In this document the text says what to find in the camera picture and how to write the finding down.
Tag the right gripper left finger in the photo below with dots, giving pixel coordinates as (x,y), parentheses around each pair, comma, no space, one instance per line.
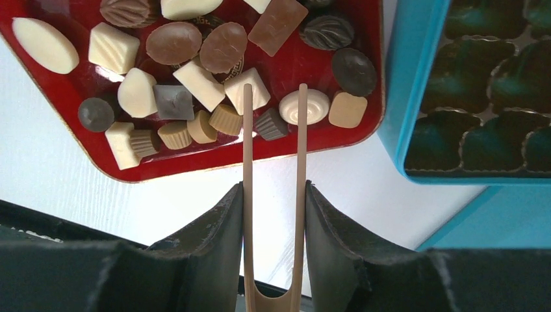
(193,269)

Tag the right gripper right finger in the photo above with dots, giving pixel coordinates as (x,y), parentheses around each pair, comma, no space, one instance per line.
(353,269)

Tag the wooden tongs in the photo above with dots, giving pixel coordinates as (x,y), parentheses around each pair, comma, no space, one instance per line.
(291,300)

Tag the teal chocolate box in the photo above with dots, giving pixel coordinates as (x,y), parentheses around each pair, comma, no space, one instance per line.
(468,92)

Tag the tan round cup chocolate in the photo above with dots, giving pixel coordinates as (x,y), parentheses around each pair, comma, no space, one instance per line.
(200,129)

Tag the brown fluted cup chocolate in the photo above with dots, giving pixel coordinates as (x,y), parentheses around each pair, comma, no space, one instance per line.
(144,142)

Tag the white tall bar chocolate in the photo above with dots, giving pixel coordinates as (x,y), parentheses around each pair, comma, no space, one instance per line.
(118,138)

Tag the tan square chocolate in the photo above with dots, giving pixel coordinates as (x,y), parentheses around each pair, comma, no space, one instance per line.
(346,110)

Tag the dark fluted cup chocolate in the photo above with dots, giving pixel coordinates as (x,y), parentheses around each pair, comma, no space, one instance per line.
(270,125)

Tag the white swirl round chocolate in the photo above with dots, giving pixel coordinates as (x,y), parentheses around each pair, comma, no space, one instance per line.
(318,105)

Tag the dark grey square chocolate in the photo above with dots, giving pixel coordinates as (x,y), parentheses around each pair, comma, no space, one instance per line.
(174,102)

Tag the white ridged diamond chocolate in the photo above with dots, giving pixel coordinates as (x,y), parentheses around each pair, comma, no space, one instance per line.
(234,90)

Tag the white rounded wedge chocolate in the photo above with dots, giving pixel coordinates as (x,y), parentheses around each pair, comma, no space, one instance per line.
(135,94)

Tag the dark round chocolate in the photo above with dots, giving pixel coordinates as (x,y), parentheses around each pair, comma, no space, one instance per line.
(96,114)

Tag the white rectangular bar chocolate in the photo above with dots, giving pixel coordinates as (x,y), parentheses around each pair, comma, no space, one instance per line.
(201,84)

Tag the dark oval chocolate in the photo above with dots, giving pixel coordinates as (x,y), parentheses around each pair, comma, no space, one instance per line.
(354,72)

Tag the brown oval chocolate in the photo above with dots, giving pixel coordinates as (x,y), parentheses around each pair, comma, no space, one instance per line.
(223,47)

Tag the brown round chocolate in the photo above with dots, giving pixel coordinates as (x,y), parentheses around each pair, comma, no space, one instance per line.
(174,43)

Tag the white ridged square chocolate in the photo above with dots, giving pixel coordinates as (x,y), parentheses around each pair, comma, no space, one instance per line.
(112,48)

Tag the dark ribbed leaf chocolate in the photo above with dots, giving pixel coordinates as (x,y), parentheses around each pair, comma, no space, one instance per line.
(327,32)

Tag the brown rectangular chocolate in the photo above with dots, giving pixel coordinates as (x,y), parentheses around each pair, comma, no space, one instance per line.
(280,19)

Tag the white oval chocolate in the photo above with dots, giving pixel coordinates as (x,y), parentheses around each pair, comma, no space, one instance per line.
(46,45)

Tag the teal box lid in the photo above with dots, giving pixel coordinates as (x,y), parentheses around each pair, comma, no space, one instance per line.
(499,217)

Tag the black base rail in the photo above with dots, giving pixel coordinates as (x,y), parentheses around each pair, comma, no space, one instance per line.
(37,225)

